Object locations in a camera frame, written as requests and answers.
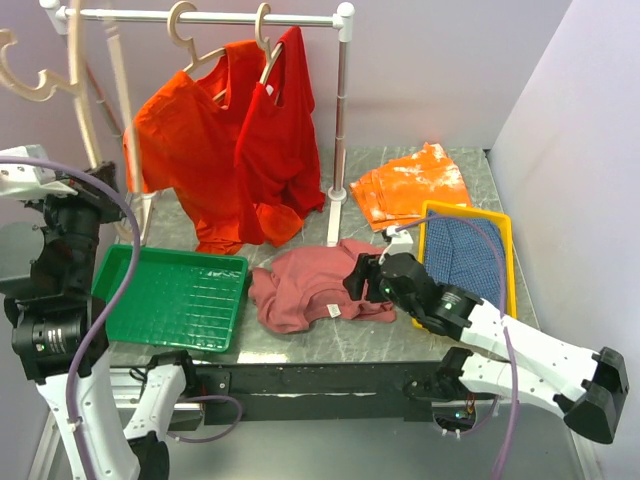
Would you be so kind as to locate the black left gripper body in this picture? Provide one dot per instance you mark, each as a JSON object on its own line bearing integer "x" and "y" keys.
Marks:
{"x": 76, "y": 220}

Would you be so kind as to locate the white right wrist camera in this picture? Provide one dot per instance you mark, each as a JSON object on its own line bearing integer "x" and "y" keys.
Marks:
{"x": 398, "y": 241}

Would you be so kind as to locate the dusty pink t shirt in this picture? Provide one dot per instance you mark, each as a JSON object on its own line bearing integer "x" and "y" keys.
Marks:
{"x": 306, "y": 284}

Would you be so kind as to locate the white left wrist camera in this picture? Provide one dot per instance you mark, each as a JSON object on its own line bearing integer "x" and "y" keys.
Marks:
{"x": 30, "y": 183}

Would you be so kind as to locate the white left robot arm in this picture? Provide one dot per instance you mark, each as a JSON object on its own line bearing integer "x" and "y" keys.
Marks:
{"x": 59, "y": 326}

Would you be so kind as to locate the orange white patterned shirt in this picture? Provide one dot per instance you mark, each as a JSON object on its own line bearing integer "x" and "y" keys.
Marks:
{"x": 394, "y": 193}

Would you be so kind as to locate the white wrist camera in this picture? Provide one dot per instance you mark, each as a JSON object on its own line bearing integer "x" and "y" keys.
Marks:
{"x": 30, "y": 183}
{"x": 398, "y": 241}

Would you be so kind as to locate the orange t shirt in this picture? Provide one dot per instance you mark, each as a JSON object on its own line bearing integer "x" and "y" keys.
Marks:
{"x": 187, "y": 134}

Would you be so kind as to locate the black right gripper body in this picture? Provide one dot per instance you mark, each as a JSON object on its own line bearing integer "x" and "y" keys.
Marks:
{"x": 402, "y": 301}

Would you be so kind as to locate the green plastic tray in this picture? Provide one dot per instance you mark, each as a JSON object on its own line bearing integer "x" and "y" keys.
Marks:
{"x": 181, "y": 299}

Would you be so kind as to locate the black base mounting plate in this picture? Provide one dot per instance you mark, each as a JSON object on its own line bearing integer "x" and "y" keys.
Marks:
{"x": 293, "y": 392}

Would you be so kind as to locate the aluminium frame rail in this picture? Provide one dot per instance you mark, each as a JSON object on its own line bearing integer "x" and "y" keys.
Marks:
{"x": 126, "y": 390}

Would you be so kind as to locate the blue checked shirt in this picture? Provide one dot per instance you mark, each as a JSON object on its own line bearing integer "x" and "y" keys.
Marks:
{"x": 469, "y": 255}

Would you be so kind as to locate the white clothes rack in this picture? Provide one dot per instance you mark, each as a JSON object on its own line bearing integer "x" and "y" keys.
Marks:
{"x": 342, "y": 21}

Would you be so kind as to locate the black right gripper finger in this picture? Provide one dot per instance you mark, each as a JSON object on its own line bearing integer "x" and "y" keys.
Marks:
{"x": 368, "y": 266}
{"x": 360, "y": 289}

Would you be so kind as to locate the red t shirt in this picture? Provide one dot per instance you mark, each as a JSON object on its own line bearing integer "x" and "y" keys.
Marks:
{"x": 276, "y": 157}

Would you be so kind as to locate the beige hanger with orange shirt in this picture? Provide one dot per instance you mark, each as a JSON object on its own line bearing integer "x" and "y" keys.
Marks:
{"x": 196, "y": 60}

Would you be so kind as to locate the yellow plastic tray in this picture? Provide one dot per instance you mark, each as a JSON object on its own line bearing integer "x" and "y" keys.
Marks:
{"x": 502, "y": 221}

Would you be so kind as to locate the beige hanger with red shirt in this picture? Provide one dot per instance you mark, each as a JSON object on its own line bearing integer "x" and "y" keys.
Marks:
{"x": 271, "y": 53}

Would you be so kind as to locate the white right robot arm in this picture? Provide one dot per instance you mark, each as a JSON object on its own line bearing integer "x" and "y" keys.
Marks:
{"x": 497, "y": 354}

